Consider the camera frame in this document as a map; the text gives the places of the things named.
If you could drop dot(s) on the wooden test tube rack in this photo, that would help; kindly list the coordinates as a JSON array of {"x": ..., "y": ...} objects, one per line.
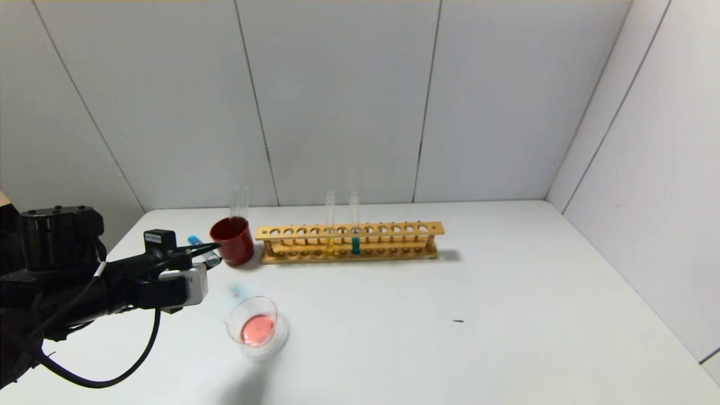
[{"x": 360, "y": 230}]

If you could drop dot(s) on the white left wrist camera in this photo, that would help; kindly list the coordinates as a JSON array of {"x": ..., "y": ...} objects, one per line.
[{"x": 194, "y": 284}]

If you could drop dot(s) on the empty glass test tube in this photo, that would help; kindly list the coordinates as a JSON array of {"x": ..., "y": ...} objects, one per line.
[{"x": 246, "y": 202}]

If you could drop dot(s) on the orange and black left arm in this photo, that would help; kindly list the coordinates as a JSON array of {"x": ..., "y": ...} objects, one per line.
[{"x": 56, "y": 242}]

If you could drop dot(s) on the dark red cup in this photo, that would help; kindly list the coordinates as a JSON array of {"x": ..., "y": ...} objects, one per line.
[{"x": 233, "y": 244}]

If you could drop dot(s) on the test tube with blue pigment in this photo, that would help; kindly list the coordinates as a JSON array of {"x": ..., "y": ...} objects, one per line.
[{"x": 196, "y": 242}]

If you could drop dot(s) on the test tube with teal pigment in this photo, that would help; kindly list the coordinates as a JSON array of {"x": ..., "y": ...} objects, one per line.
[{"x": 355, "y": 245}]

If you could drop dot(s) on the clear glass beaker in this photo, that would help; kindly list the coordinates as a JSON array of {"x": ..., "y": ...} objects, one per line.
[{"x": 257, "y": 329}]

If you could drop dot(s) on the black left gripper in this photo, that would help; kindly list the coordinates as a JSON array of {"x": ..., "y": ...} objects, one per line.
[{"x": 159, "y": 241}]

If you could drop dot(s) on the test tube with red pigment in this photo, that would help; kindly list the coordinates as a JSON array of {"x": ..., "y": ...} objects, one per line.
[{"x": 237, "y": 202}]

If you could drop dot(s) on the test tube with yellow pigment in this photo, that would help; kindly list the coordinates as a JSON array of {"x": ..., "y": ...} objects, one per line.
[{"x": 330, "y": 245}]

